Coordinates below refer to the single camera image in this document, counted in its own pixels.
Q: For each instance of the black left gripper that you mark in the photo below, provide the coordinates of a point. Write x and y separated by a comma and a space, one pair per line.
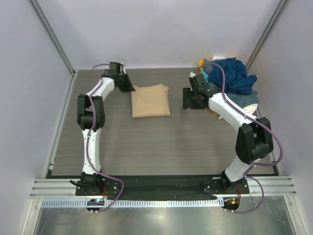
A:
126, 85

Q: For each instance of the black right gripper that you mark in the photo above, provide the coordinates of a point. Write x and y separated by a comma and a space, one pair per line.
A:
187, 98

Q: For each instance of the beige t-shirt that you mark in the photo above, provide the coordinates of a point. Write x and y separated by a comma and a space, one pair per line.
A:
151, 101

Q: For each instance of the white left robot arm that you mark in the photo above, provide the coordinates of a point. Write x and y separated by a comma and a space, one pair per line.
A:
91, 120

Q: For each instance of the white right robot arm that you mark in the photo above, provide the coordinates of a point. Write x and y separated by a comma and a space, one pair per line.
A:
253, 141

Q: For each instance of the cyan t-shirt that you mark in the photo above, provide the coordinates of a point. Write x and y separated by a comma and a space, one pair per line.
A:
206, 76

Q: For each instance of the yellow plastic bin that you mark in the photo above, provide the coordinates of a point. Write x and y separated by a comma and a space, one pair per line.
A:
201, 63

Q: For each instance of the dark blue t-shirt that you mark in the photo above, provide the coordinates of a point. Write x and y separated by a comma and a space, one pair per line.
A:
237, 81

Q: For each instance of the grey-blue t-shirt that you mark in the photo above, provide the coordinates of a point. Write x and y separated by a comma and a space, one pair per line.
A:
238, 83

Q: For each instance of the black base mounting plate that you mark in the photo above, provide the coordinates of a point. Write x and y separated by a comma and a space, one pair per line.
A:
158, 187

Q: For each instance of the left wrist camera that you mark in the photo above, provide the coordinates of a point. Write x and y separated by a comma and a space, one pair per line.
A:
115, 70

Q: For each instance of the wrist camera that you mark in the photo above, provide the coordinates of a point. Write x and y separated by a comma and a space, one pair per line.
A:
115, 70
198, 83

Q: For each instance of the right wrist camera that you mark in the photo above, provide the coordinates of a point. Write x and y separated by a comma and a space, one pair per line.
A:
198, 83

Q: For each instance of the slotted cable duct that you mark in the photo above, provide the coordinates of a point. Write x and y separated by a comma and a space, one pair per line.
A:
100, 203

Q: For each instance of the aluminium frame rail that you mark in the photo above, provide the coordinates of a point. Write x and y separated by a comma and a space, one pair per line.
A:
61, 188

